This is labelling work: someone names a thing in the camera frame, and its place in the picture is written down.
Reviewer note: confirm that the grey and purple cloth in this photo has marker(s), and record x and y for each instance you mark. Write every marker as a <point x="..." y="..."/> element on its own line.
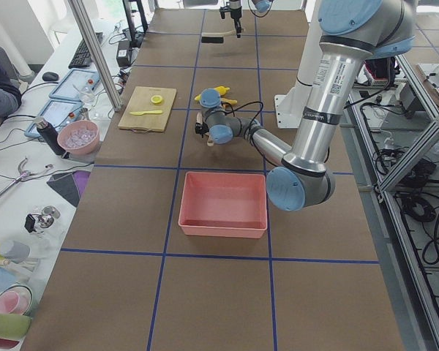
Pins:
<point x="70" y="185"/>

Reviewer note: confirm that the bamboo cutting board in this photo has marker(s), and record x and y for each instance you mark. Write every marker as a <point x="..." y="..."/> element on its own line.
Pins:
<point x="140" y="100"/>

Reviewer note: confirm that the yellow toy corn cob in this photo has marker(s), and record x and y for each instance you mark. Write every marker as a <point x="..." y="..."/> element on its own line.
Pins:
<point x="222" y="90"/>

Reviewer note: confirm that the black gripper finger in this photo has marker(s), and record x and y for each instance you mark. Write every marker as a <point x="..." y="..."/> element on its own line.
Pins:
<point x="237" y="24"/>

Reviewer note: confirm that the black computer mouse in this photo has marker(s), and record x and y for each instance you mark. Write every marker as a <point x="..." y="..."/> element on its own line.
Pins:
<point x="50" y="77"/>

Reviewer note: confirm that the beige hand brush black bristles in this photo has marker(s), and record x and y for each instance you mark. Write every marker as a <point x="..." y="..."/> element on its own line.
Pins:
<point x="219" y="37"/>

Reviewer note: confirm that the yellow plastic toy knife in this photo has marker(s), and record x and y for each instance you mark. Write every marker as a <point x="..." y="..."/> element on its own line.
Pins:
<point x="146" y="112"/>

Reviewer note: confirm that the tan toy ginger root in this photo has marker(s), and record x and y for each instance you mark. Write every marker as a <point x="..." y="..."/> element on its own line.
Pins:
<point x="228" y="102"/>

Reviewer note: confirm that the black water bottle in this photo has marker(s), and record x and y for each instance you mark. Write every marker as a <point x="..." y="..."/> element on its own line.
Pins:
<point x="49" y="135"/>

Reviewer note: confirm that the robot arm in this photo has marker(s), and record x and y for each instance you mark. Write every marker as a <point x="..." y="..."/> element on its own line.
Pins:
<point x="353" y="32"/>
<point x="259" y="8"/>

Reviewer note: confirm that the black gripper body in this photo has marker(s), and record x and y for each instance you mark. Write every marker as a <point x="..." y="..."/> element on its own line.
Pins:
<point x="235" y="12"/>
<point x="205" y="132"/>

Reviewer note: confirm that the black power adapter box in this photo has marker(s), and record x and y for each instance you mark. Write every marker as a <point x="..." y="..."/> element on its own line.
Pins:
<point x="124" y="53"/>

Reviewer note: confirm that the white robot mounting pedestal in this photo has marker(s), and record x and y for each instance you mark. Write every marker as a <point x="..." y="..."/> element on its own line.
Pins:
<point x="289" y="107"/>

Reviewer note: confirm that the blue framed tablet near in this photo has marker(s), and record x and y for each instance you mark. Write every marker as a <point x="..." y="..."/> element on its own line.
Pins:
<point x="57" y="112"/>

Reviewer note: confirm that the blue framed tablet far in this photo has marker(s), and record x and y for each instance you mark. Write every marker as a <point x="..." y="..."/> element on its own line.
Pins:
<point x="74" y="82"/>

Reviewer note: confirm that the small shiny metal gadget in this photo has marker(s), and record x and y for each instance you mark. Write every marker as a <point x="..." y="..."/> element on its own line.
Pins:
<point x="41" y="219"/>

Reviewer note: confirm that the blue framed tablet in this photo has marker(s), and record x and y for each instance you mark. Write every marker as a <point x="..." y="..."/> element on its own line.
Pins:
<point x="74" y="82"/>
<point x="57" y="112"/>

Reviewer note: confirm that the metal tongs tool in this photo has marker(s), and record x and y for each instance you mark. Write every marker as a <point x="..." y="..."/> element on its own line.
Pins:
<point x="25" y="175"/>

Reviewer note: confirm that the aluminium frame post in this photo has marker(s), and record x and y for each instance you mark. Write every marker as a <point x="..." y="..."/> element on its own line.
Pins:
<point x="88" y="34"/>

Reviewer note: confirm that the stack of coloured cups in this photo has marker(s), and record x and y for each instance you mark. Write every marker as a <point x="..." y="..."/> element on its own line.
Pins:
<point x="15" y="305"/>

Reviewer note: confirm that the yellow toy lemon slice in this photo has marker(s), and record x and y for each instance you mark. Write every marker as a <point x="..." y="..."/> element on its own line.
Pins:
<point x="156" y="99"/>

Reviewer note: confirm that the pink bowl with clear pieces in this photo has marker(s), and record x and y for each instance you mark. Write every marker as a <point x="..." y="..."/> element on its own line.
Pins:
<point x="79" y="137"/>

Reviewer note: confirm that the pink plastic bin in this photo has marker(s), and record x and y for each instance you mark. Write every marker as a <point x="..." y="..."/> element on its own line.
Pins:
<point x="229" y="205"/>

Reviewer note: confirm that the black computer keyboard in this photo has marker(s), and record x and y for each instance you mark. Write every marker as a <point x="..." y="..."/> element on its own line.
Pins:
<point x="81" y="58"/>

